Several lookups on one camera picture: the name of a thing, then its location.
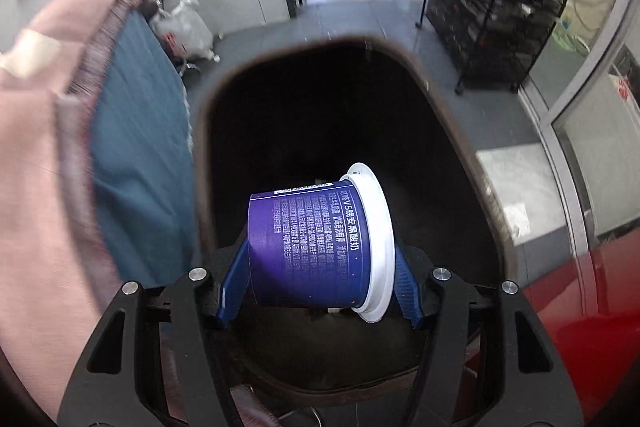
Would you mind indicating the red glossy panel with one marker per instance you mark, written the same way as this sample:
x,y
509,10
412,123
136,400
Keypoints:
x,y
590,312

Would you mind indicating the blue yogurt cup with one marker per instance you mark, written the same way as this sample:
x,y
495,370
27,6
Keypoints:
x,y
310,247

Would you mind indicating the black trash bin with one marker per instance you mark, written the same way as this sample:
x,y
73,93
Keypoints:
x,y
300,122

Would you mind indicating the white plastic bag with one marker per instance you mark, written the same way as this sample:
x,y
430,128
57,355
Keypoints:
x,y
185,29

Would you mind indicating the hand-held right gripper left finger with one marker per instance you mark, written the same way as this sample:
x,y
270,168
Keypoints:
x,y
234,289

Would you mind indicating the glass partition with metal frame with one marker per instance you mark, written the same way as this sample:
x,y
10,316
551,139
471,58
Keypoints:
x,y
595,147

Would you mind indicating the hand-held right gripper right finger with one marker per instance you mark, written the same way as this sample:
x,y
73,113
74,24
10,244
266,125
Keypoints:
x,y
407,294

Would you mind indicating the pink dotted tablecloth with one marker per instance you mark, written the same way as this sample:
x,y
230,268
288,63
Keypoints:
x,y
40,167

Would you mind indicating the teal cloth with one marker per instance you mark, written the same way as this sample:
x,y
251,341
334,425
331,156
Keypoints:
x,y
145,132

